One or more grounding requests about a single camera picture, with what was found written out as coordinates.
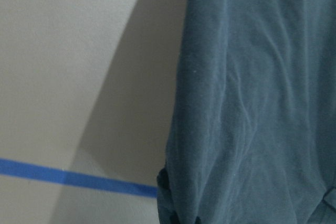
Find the black printed t-shirt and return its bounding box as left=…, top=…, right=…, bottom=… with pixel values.
left=157, top=0, right=335, bottom=223

